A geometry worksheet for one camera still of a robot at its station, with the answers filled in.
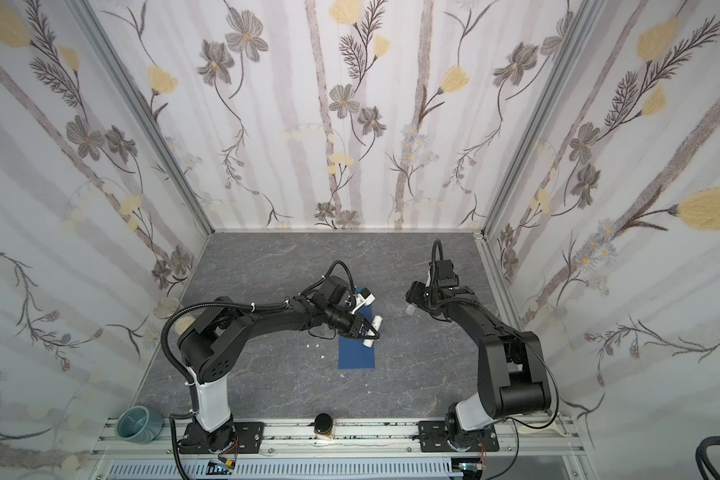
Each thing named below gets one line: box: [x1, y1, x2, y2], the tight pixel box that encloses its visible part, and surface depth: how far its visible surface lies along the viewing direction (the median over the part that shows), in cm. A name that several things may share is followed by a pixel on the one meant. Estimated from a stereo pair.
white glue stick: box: [362, 315, 383, 348], surface depth 85 cm
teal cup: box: [116, 405, 163, 444], surface depth 74 cm
